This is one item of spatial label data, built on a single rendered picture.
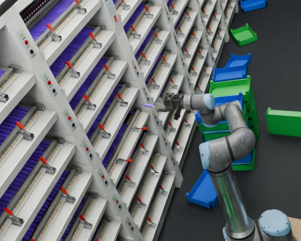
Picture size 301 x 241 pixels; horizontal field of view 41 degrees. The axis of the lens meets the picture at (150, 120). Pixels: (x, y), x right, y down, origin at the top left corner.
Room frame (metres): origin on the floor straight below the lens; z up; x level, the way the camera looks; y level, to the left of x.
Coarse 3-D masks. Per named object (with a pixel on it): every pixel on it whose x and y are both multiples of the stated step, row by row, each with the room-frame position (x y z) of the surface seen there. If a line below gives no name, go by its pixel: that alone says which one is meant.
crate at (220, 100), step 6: (228, 96) 2.22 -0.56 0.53; (234, 96) 2.21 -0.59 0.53; (240, 96) 2.17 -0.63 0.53; (216, 102) 2.27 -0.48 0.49; (222, 102) 2.25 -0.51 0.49; (228, 102) 2.22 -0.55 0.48; (240, 102) 2.17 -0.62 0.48; (198, 114) 2.20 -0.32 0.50; (198, 120) 2.14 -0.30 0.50; (222, 120) 2.07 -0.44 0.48
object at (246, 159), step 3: (252, 150) 2.09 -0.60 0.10; (252, 153) 2.07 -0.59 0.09; (246, 156) 2.02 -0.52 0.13; (249, 156) 2.01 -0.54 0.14; (252, 156) 2.05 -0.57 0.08; (240, 159) 2.04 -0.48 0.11; (243, 159) 2.03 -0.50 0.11; (246, 159) 2.02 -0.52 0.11; (249, 159) 2.01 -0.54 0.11; (231, 162) 2.07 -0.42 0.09; (234, 162) 2.07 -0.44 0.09; (237, 162) 2.05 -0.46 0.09; (240, 162) 2.04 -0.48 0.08; (243, 162) 2.03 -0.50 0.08; (246, 162) 2.03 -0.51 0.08
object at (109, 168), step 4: (136, 112) 2.11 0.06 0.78; (136, 116) 2.08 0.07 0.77; (132, 120) 2.04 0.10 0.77; (136, 120) 2.05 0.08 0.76; (132, 124) 2.02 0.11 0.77; (136, 124) 2.03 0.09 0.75; (128, 128) 1.98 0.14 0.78; (128, 132) 1.95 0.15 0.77; (124, 136) 1.92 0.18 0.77; (128, 136) 1.93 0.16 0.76; (124, 140) 1.89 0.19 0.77; (128, 140) 1.91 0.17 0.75; (120, 144) 1.86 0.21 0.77; (120, 148) 1.84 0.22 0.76; (124, 148) 1.85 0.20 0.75; (116, 152) 1.81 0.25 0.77; (116, 156) 1.78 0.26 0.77; (112, 160) 1.76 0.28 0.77; (108, 164) 1.73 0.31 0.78; (112, 164) 1.74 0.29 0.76; (116, 164) 1.74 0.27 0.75; (108, 168) 1.70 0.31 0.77; (108, 172) 1.69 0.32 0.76; (112, 172) 1.69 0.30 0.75
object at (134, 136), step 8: (136, 104) 2.15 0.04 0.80; (144, 112) 2.13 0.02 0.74; (128, 120) 2.08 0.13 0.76; (144, 120) 2.06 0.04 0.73; (136, 136) 1.94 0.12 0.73; (128, 144) 1.88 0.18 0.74; (128, 152) 1.82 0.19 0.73; (120, 168) 1.72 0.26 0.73; (112, 176) 1.67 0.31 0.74; (120, 176) 1.70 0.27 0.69
